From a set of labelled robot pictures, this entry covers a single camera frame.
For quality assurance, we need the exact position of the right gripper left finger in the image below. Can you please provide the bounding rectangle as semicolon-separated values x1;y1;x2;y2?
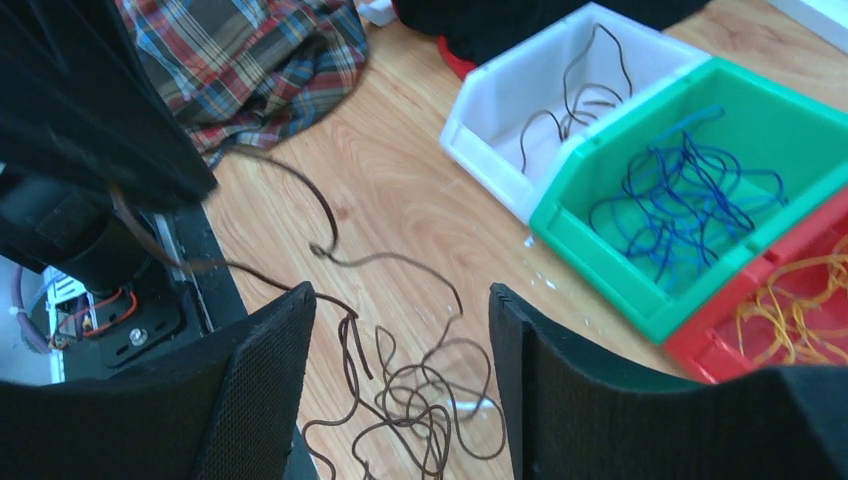
1;282;317;479

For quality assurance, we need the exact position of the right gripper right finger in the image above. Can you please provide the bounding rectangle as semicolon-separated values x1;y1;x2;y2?
489;283;847;479

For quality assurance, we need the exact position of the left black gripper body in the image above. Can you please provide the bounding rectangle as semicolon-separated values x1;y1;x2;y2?
1;1;217;206

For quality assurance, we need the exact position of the coloured cable bundle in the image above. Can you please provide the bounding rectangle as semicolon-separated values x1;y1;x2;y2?
109;146;508;480

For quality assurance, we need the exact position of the blue cable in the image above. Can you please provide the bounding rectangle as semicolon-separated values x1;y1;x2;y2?
588;104;790;296

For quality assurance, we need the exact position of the yellow cable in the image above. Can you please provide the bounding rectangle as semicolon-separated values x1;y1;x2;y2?
733;235;848;369

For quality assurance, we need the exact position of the brown cable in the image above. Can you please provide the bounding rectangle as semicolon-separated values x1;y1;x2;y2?
518;23;635;177

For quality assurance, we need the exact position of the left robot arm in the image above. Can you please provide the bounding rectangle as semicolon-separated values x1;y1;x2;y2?
1;1;217;290

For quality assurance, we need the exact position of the plaid flannel shirt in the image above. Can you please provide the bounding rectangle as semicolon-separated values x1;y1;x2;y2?
116;0;368;166

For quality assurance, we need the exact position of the green plastic bin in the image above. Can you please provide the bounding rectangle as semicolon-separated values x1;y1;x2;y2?
530;58;847;344

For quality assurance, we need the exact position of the red plastic bin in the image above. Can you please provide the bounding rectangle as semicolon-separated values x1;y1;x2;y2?
663;191;847;383

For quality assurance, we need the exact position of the white plastic bin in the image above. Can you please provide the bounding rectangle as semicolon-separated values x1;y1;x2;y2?
440;3;711;224

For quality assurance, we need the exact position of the black shirt on hanger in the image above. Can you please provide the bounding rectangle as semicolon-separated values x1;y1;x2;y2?
393;0;707;65

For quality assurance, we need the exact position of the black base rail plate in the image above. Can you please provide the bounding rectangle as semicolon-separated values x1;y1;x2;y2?
48;216;247;382

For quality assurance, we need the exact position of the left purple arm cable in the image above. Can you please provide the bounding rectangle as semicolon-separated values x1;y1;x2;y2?
11;264;53;356

